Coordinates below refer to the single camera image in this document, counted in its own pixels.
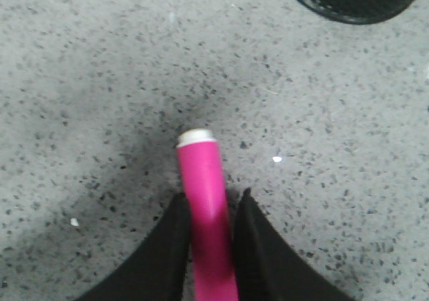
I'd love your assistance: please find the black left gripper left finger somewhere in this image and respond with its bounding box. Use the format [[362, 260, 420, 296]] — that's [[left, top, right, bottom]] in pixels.
[[78, 193, 191, 301]]

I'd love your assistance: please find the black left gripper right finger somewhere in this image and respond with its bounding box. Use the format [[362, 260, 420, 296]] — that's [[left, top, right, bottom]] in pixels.
[[233, 188, 351, 301]]

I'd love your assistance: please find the pink marker pen clear cap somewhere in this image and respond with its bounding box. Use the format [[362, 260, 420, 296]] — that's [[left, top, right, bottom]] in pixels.
[[177, 129, 239, 300]]

